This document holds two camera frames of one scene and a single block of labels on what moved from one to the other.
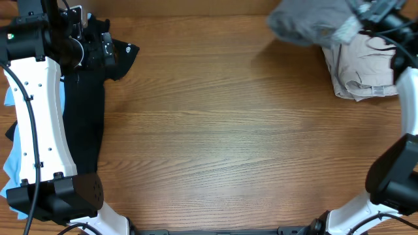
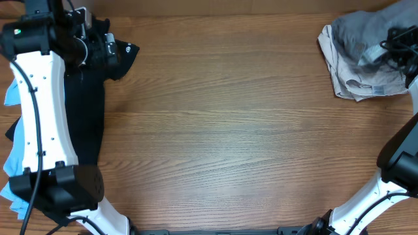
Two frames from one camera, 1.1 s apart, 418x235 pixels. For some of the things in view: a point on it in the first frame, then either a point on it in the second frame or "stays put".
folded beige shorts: (362, 68) stays put
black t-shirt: (84, 95) stays put
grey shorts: (313, 22) -> (357, 34)
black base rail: (281, 230) stays put
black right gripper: (378, 10) -> (394, 38)
